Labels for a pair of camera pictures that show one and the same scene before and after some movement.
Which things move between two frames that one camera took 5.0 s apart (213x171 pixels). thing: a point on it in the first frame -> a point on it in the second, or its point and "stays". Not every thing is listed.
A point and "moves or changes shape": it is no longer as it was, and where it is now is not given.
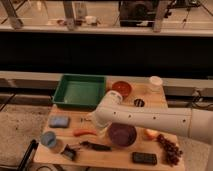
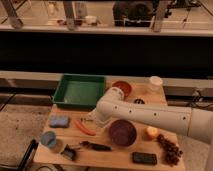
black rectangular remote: [140, 157] stays
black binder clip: [69, 153] stays
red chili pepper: [85, 131] moves or changes shape
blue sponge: [59, 122] stays
